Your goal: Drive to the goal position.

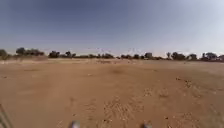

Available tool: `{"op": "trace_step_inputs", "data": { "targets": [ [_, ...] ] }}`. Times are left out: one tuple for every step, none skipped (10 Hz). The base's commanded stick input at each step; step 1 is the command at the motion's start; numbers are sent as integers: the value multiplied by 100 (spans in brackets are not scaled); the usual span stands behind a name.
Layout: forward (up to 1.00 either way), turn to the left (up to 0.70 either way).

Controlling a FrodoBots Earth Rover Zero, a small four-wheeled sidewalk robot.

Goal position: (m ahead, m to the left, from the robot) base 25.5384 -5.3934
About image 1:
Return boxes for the row of trees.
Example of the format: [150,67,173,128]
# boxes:
[0,47,224,62]

